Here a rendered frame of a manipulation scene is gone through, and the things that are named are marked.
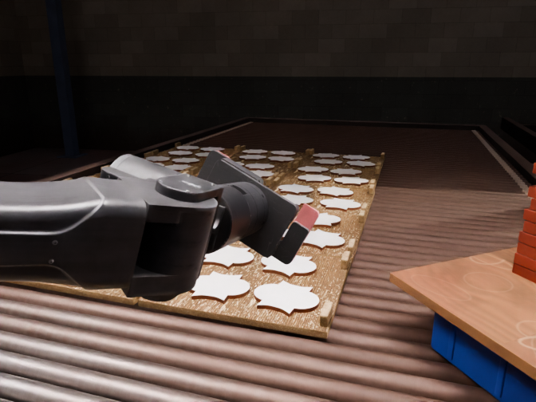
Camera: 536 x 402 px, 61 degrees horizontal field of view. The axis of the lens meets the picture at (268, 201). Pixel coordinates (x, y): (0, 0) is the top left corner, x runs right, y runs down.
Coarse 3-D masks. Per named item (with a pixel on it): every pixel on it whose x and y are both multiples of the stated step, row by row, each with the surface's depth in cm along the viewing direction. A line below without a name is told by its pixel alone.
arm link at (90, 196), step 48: (0, 192) 25; (48, 192) 27; (96, 192) 28; (144, 192) 30; (0, 240) 24; (48, 240) 25; (96, 240) 27; (144, 240) 31; (192, 240) 31; (96, 288) 28; (144, 288) 30; (192, 288) 34
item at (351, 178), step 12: (300, 168) 215; (312, 168) 215; (324, 168) 215; (336, 168) 219; (288, 180) 197; (300, 180) 196; (312, 180) 193; (324, 180) 194; (336, 180) 192; (348, 180) 192; (360, 180) 192; (372, 180) 186
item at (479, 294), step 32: (480, 256) 93; (512, 256) 93; (416, 288) 80; (448, 288) 80; (480, 288) 80; (512, 288) 80; (448, 320) 72; (480, 320) 70; (512, 320) 70; (512, 352) 62
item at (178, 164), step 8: (152, 160) 233; (160, 160) 233; (168, 160) 236; (176, 160) 233; (184, 160) 233; (192, 160) 233; (200, 160) 238; (176, 168) 215; (184, 168) 215; (200, 168) 219
